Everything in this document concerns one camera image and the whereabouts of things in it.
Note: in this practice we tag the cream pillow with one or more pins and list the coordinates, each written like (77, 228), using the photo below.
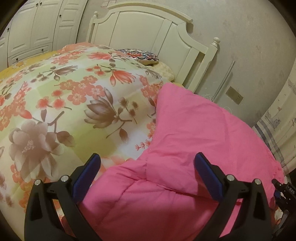
(164, 70)

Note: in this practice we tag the white wardrobe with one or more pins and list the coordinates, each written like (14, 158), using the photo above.
(41, 27)

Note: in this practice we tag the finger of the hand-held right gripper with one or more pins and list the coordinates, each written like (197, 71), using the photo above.
(277, 187)

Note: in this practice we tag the yellow bed sheet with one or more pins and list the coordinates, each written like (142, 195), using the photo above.
(9, 69)

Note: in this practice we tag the patterned round pillow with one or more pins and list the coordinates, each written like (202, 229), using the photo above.
(141, 56)

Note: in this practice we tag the striped printed curtain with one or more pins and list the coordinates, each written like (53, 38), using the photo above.
(279, 120)

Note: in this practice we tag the floral quilt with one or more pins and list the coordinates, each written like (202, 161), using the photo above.
(69, 92)

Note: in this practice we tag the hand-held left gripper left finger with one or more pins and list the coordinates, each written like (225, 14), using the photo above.
(83, 183)

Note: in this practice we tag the metal rod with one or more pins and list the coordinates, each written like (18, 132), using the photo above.
(227, 74)

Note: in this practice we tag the wall socket plate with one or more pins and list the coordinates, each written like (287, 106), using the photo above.
(234, 95)

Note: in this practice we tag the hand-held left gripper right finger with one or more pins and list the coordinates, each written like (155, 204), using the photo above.
(209, 178)

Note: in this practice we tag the white wooden headboard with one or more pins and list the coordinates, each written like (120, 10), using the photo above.
(143, 32)

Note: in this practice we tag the pink quilt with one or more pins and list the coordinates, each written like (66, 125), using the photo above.
(185, 129)

